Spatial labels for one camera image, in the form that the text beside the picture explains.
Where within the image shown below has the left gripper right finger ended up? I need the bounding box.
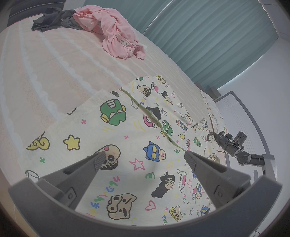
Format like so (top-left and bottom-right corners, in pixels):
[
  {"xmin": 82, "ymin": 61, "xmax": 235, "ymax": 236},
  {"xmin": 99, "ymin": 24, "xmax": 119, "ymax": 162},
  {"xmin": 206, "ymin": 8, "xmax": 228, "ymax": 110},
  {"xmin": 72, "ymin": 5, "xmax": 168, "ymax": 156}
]
[{"xmin": 184, "ymin": 150, "xmax": 252, "ymax": 210}]

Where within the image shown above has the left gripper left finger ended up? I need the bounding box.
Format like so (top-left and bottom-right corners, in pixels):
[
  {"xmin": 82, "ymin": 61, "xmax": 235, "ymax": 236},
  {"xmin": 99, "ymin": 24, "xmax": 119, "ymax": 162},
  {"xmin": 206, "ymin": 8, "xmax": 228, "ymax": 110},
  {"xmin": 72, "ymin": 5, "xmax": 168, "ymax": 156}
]
[{"xmin": 38, "ymin": 151, "xmax": 106, "ymax": 210}]

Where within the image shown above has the white printed pyjama top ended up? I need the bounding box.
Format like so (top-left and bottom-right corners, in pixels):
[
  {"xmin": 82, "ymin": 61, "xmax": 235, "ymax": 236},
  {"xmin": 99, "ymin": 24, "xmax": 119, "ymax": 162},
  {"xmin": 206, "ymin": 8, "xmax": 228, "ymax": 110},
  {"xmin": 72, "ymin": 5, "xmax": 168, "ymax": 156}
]
[{"xmin": 19, "ymin": 74, "xmax": 228, "ymax": 228}]

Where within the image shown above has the bed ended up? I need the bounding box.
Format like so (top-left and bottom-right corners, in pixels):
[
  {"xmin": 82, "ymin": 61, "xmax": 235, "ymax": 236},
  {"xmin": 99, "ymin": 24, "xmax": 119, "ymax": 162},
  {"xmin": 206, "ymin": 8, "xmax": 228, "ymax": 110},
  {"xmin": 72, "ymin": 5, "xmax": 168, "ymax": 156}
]
[{"xmin": 0, "ymin": 9, "xmax": 274, "ymax": 231}]

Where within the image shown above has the white printed pillow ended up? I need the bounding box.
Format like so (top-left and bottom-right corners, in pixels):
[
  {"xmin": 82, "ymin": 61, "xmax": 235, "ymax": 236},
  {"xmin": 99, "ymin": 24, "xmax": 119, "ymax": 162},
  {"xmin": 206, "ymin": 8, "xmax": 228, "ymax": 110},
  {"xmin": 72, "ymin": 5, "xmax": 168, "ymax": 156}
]
[{"xmin": 200, "ymin": 90, "xmax": 228, "ymax": 138}]

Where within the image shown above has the grey bedside table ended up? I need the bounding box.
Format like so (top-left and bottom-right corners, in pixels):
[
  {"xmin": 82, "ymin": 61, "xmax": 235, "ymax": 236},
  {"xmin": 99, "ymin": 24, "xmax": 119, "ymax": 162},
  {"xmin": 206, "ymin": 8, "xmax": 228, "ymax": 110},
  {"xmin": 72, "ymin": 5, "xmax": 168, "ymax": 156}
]
[{"xmin": 197, "ymin": 83, "xmax": 219, "ymax": 98}]

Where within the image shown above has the blue-green curtain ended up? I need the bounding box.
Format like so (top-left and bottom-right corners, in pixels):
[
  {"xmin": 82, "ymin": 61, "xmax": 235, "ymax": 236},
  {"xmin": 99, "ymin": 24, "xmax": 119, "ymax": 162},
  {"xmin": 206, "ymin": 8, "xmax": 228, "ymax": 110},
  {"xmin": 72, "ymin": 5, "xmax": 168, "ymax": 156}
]
[
  {"xmin": 83, "ymin": 0, "xmax": 196, "ymax": 38},
  {"xmin": 143, "ymin": 0, "xmax": 281, "ymax": 91}
]

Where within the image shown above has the pink garment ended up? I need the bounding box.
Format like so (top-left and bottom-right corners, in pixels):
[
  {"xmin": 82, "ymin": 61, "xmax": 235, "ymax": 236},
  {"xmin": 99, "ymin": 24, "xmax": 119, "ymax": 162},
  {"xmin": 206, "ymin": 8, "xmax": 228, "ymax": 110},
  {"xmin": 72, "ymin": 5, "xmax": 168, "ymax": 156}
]
[{"xmin": 72, "ymin": 5, "xmax": 146, "ymax": 60}]

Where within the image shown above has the black garment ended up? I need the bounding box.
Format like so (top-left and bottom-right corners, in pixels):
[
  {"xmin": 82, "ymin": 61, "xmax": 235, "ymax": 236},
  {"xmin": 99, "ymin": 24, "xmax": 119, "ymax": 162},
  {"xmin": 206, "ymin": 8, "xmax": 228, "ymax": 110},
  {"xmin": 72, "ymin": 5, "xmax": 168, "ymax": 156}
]
[{"xmin": 32, "ymin": 8, "xmax": 82, "ymax": 32}]

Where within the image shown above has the black chest of drawers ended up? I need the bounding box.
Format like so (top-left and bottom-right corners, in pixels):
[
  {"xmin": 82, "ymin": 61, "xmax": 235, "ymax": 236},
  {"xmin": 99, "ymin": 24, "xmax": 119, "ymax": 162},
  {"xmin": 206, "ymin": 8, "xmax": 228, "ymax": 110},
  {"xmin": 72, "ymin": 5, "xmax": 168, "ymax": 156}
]
[{"xmin": 8, "ymin": 0, "xmax": 68, "ymax": 25}]

